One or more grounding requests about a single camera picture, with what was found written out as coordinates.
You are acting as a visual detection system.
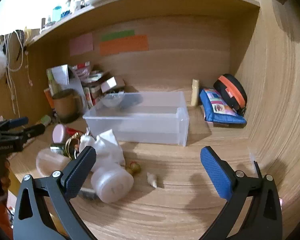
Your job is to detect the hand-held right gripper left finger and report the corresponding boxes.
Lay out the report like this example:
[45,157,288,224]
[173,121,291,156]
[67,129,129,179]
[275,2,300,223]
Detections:
[13,145,98,240]

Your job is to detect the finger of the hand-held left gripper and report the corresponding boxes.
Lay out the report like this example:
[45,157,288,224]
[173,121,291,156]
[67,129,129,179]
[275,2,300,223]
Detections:
[5,123,46,143]
[0,117,29,131]

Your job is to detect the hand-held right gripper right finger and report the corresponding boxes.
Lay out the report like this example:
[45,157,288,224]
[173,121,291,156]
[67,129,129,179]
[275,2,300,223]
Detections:
[200,146,283,240]

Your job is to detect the dark green glass bottle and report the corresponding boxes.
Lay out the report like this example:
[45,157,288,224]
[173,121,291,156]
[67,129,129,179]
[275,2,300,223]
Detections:
[50,136,81,159]

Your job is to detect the white translucent round jar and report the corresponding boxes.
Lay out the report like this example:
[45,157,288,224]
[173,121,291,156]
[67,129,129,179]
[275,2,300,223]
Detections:
[90,166,134,204]

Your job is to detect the white drawstring pouch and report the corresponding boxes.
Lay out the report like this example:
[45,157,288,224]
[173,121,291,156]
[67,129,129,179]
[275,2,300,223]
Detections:
[79,129,126,173]

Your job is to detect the clear plastic storage box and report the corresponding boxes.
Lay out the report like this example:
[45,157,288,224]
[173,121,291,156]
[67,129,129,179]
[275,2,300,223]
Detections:
[83,91,190,147]

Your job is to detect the wooden desktop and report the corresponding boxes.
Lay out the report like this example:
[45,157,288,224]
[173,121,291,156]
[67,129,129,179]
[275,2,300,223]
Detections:
[7,85,283,240]

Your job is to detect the pink lidded jar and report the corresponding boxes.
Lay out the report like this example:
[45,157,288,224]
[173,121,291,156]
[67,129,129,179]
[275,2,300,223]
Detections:
[52,124,67,143]

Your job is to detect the white cups in bin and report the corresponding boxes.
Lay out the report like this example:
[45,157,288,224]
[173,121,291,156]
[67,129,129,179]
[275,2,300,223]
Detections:
[36,148,71,178]

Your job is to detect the brown mug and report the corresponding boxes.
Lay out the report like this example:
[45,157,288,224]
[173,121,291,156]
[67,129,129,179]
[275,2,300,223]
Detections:
[51,89,83,124]

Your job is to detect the thin black stick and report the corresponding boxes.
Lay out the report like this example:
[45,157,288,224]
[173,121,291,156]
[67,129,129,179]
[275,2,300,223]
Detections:
[249,152,264,180]

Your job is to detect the white paper sheets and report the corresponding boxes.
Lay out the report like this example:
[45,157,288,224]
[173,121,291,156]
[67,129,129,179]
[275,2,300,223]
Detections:
[68,66,89,113]

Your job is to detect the white written paper sheet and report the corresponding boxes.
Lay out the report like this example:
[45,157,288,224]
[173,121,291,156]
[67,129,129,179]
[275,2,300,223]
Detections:
[51,64,70,87]

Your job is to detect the blue patchwork zip pouch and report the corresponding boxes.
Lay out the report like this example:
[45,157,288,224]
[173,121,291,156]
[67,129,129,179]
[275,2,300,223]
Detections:
[199,88,247,128]

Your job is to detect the small beige shell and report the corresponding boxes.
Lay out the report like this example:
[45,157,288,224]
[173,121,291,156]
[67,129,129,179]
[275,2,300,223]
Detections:
[147,172,158,188]

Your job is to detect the stack of books and packets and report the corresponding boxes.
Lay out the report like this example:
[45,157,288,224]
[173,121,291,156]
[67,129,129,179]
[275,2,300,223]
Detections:
[72,61,110,105]

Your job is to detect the white bowl with beads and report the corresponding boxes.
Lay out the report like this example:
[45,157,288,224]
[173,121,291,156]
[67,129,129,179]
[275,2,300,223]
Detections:
[100,92,126,108]

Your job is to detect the cream squeeze tube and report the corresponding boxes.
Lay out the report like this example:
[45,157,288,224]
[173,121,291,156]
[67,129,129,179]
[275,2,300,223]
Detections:
[191,79,200,107]

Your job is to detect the black orange zip case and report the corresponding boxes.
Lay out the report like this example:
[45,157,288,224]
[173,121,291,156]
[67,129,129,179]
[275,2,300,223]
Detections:
[213,74,248,117]

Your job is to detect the small white cardboard box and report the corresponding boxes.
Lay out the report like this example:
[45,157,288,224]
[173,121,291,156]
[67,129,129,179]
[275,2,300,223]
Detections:
[100,76,125,93]

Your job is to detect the pink sticky note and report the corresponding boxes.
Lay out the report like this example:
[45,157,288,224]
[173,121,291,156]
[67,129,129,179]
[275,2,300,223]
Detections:
[69,33,94,57]

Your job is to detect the teal bottle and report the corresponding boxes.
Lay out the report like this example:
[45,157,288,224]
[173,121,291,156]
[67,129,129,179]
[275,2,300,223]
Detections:
[52,6,62,22]

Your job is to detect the orange sticky note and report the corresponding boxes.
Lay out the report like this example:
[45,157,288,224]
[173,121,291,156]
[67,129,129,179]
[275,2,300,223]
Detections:
[99,35,149,56]

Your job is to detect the green sticky note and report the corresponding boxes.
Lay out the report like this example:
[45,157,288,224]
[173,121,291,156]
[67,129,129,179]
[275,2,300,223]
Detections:
[100,30,135,42]

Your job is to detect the hanging white cords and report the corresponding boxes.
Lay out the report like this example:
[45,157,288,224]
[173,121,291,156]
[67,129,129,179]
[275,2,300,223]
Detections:
[5,30,30,113]

